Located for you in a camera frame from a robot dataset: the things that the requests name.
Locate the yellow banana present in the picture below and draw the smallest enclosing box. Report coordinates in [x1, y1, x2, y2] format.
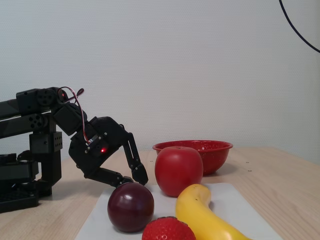
[175, 184, 253, 240]

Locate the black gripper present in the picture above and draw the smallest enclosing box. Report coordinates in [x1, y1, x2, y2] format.
[68, 116, 149, 189]

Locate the red white servo cable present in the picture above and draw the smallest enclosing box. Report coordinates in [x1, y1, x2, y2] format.
[57, 86, 92, 145]

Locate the black hanging cable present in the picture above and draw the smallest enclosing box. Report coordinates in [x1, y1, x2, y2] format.
[278, 0, 320, 54]

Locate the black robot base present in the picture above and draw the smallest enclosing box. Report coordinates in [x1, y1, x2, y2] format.
[0, 151, 53, 214]

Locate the red strawberry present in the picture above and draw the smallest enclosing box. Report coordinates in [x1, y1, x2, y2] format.
[141, 216, 197, 240]

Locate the white paper sheet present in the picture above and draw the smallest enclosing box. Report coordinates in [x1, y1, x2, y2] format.
[74, 182, 285, 240]

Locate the dark purple plum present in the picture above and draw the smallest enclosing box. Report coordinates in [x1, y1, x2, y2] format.
[107, 182, 155, 233]

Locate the red apple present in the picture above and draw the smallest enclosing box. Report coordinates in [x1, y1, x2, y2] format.
[154, 146, 204, 198]

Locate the red speckled bowl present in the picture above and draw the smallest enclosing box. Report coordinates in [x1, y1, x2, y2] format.
[152, 139, 234, 176]

